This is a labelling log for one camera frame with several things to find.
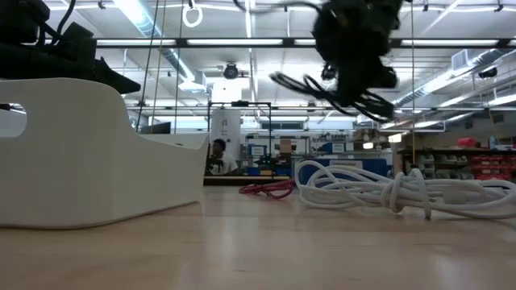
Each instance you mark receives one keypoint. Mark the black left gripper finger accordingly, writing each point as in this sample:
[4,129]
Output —
[117,80]

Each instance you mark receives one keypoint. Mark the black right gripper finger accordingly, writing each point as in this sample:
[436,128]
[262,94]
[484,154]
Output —
[348,84]
[383,78]

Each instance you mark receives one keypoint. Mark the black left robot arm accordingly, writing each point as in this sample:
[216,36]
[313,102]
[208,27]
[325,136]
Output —
[20,44]

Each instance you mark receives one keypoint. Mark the dark computer monitor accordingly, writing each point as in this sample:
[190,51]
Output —
[155,128]

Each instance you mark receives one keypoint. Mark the white plastic bin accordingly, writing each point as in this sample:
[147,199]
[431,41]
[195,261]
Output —
[80,161]

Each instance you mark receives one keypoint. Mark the cardboard box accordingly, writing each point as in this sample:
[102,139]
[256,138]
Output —
[285,146]

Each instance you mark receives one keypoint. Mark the blue box with white label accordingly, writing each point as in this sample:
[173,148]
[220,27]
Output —
[318,169]

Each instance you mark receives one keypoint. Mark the round black ceiling fixture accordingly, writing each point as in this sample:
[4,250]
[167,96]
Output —
[231,71]

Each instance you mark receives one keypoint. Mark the shelf with red bins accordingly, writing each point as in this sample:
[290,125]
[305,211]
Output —
[463,163]

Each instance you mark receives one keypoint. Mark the white printed banner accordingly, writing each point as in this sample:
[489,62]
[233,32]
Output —
[225,129]

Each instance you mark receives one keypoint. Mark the person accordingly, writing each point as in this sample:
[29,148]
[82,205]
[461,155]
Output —
[221,159]

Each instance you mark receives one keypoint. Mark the ceiling-hung black camera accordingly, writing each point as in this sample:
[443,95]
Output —
[328,73]

